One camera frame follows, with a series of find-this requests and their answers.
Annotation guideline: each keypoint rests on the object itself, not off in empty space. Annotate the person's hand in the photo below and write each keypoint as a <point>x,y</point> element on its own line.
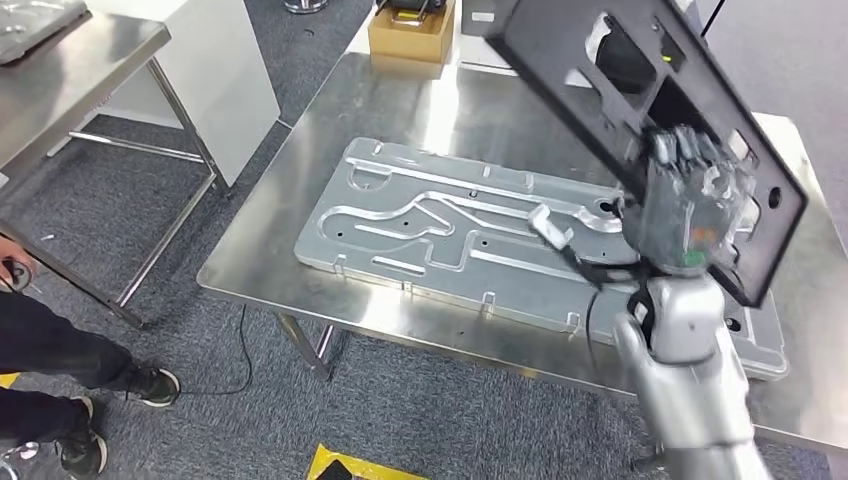
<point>13,252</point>

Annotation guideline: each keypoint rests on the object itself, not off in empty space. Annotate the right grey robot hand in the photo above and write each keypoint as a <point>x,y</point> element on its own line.
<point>682,212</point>

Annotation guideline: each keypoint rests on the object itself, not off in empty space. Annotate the grey handheld controller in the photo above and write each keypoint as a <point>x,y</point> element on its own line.
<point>16,277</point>

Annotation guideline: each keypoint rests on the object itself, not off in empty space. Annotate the black plastic plate part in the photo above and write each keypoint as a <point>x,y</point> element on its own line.
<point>550,60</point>

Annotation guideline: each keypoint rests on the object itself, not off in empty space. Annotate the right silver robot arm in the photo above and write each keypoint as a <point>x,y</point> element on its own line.
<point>689,397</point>

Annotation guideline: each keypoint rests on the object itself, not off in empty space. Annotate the stainless steel workbench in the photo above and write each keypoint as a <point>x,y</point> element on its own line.
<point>278,225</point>

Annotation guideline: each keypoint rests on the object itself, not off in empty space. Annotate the person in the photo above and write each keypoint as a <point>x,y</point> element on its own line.
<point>53,344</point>

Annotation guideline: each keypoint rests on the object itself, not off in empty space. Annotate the stainless steel table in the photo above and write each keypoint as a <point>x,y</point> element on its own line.
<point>79,79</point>

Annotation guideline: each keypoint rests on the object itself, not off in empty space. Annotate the thin black pole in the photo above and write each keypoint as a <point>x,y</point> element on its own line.
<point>712,18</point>

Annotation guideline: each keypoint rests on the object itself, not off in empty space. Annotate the stamped grey metal panel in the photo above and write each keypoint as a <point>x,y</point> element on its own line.
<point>424,258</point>
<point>33,23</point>

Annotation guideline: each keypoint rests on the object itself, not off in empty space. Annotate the white cabinet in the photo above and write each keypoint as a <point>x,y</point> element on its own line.
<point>212,79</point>

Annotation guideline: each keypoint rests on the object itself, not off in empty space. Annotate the brown cardboard box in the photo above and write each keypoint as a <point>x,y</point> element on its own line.
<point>411,43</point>

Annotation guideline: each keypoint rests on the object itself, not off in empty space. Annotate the round chrome stool base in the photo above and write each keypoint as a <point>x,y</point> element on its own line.
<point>305,6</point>

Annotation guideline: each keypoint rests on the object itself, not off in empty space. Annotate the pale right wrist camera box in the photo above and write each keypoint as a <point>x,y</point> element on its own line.
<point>550,228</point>

